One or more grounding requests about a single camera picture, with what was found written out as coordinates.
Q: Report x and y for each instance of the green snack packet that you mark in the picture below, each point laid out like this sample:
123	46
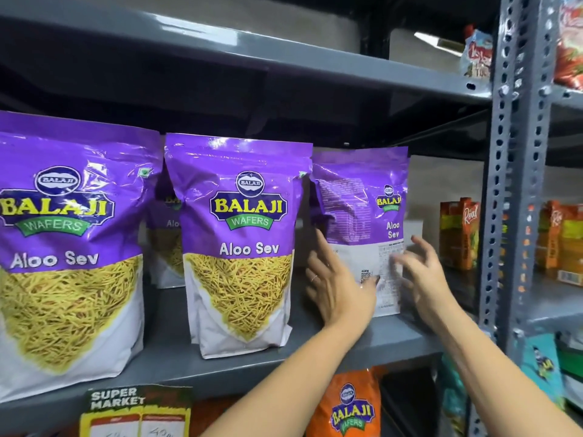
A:
573	373

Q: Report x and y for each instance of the person's right forearm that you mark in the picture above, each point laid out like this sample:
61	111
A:
492	382

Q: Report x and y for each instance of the person's left little finger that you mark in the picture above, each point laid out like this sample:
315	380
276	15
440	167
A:
312	295

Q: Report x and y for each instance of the person's right hand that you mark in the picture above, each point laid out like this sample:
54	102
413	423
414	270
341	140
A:
426	291

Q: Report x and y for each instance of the person's right fingers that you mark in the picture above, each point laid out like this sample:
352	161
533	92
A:
412	261

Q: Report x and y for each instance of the orange juice carton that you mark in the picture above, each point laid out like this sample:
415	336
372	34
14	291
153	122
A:
549	236
573	250
460	234

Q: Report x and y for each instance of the person's left forearm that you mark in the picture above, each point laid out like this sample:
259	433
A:
291	386

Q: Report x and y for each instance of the yellow green shelf price label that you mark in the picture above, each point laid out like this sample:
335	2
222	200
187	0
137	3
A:
136	411

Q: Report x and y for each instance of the red white snack packet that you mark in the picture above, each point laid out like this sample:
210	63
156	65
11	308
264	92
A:
478	54

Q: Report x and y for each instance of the person's left thumb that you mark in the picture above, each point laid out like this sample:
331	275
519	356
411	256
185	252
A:
370	284

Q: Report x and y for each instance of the person's left middle finger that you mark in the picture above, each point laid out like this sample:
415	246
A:
317	264

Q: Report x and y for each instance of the person's left hand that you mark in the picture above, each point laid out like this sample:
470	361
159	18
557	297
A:
339	295

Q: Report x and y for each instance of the teal cartoon snack packet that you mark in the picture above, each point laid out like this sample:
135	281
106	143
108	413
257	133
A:
542	366

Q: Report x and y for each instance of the grey metal shelving rack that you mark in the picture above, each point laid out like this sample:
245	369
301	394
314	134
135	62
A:
255	45
553	300

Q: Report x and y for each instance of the orange snack pouch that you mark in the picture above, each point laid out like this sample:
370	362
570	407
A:
350	405

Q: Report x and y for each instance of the large purple snack pouch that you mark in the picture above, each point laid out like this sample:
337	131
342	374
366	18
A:
68	286

